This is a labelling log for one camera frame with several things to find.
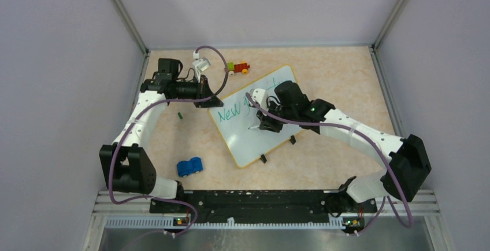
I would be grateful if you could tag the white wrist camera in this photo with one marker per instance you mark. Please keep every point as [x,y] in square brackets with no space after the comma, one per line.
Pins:
[200,64]
[259,96]

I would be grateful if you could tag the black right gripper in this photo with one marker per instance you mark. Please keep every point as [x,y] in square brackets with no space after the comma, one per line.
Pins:
[266,122]

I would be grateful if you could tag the blue toy car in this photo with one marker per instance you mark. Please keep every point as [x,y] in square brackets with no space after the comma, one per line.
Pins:
[191,166]

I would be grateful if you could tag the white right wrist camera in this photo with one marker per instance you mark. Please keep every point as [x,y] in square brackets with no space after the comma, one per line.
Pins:
[259,96]

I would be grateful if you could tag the yellow-framed whiteboard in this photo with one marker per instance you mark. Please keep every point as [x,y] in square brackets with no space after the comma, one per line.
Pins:
[236,116]

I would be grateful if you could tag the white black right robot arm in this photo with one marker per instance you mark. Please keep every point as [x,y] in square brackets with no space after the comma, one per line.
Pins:
[404,161]

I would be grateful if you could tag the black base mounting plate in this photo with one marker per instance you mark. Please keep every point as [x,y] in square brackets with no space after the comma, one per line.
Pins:
[264,206]

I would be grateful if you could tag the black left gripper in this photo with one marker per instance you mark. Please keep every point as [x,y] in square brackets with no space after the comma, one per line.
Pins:
[204,91]

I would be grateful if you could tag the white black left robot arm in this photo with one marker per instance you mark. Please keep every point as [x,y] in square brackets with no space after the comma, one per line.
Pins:
[126,166]

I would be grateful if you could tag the aluminium frame rail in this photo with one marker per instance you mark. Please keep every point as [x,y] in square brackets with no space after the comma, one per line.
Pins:
[136,214]

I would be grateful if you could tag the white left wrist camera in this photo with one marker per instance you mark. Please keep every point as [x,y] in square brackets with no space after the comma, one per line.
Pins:
[200,64]

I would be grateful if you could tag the red toy train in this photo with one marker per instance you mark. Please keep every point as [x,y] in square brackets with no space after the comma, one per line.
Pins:
[242,67]

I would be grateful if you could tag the black whiteboard clip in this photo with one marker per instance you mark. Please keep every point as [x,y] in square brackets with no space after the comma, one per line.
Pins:
[292,140]
[263,158]

